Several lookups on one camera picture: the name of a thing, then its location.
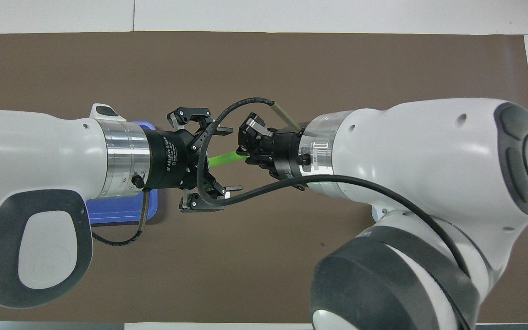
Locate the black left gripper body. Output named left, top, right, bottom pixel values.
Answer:
left=147, top=130, right=200, bottom=189

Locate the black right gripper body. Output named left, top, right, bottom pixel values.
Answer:
left=264, top=129, right=301, bottom=180

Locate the green pen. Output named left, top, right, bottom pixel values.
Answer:
left=207, top=151, right=248, bottom=168

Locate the blue plastic tray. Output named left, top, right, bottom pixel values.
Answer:
left=88, top=120, right=159, bottom=225

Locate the brown table mat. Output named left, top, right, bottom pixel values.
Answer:
left=0, top=31, right=528, bottom=324

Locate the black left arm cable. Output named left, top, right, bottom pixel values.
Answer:
left=91, top=189, right=151, bottom=246

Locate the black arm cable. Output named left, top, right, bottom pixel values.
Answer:
left=197, top=97, right=471, bottom=275
left=91, top=189, right=151, bottom=246

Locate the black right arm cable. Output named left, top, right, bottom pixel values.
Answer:
left=197, top=97, right=471, bottom=275

